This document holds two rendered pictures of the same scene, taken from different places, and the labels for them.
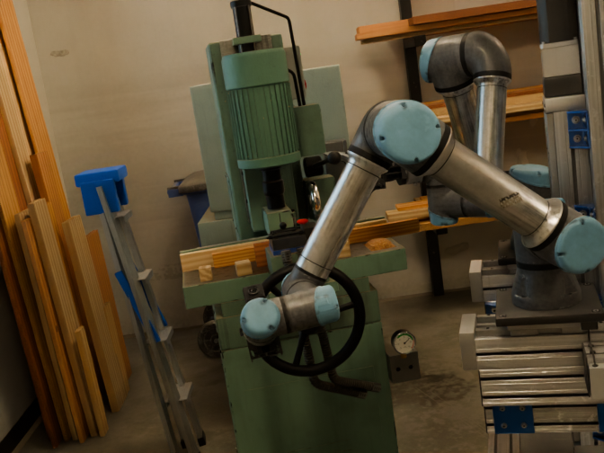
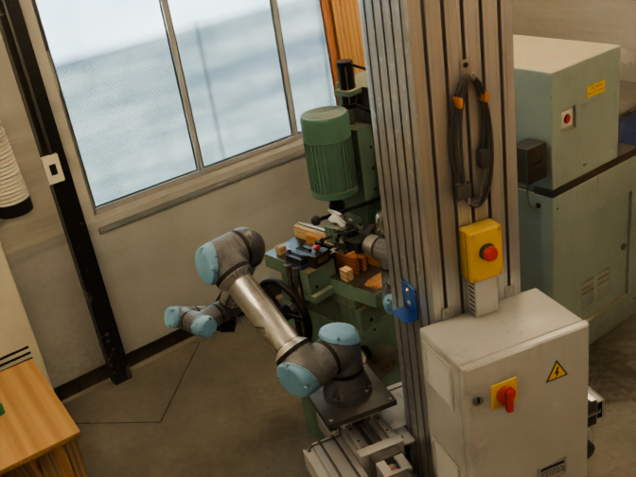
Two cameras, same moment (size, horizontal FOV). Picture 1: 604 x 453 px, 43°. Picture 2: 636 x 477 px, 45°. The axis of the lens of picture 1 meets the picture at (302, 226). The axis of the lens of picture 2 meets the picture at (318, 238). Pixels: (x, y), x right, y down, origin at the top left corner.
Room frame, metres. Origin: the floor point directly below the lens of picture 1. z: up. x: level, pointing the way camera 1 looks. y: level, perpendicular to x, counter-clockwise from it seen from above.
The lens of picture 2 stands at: (0.60, -2.10, 2.27)
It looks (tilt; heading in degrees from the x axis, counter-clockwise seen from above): 26 degrees down; 56
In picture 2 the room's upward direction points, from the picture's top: 9 degrees counter-clockwise
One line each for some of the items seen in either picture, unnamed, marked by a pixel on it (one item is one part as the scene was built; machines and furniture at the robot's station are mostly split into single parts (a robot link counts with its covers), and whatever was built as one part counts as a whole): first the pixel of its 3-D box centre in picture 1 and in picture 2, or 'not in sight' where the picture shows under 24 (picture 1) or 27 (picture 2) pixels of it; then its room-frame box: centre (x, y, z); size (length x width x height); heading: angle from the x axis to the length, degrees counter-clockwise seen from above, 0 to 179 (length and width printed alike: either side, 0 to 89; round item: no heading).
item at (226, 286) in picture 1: (294, 273); (326, 273); (2.05, 0.04, 0.87); 0.61 x 0.30 x 0.06; 97
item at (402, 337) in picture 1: (403, 344); (363, 355); (1.97, -0.22, 0.65); 0.06 x 0.04 x 0.08; 97
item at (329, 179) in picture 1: (321, 196); not in sight; (2.35, -0.07, 1.02); 0.09 x 0.07 x 0.12; 97
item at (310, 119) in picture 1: (307, 129); not in sight; (2.38, -0.06, 1.23); 0.09 x 0.08 x 0.15; 7
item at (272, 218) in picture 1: (279, 222); (344, 230); (2.17, 0.06, 0.99); 0.14 x 0.07 x 0.09; 7
